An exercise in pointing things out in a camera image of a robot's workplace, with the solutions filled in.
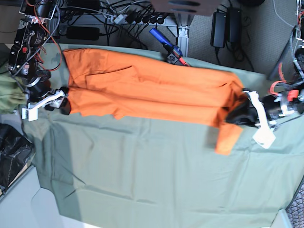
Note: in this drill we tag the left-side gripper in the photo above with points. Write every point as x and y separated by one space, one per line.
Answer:
256 112

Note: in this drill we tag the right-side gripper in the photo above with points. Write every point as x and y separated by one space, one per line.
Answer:
54 99

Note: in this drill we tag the orange T-shirt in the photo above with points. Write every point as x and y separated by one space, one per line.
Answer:
105 82

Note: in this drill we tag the robot arm at right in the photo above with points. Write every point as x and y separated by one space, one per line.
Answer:
26 65

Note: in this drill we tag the robot arm at left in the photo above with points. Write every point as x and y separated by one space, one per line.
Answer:
273 87

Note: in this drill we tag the olive green garment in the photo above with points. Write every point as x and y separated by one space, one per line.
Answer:
11 96

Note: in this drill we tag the black plastic bag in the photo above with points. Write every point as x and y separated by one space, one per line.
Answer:
15 151

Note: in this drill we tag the black power brick left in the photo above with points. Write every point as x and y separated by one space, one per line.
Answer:
83 33

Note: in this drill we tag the blue orange bar clamp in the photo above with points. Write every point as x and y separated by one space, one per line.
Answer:
174 55

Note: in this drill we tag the black power adapter left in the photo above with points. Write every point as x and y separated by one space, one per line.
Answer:
218 32

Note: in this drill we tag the black power adapter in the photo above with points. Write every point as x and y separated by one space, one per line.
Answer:
218 32
234 24

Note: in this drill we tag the black power adapter right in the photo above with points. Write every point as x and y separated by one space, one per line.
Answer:
234 24

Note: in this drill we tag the grey patterned chair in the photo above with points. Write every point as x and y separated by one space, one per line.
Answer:
295 209

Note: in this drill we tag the black power strip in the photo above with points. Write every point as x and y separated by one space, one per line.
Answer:
145 18

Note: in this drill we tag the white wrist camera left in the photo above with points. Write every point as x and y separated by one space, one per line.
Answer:
264 138

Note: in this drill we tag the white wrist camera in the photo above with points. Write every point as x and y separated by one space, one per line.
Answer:
264 138
30 114

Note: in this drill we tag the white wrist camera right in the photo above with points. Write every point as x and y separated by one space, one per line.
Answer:
30 114

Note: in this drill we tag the aluminium frame post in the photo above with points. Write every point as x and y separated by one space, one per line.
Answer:
183 22

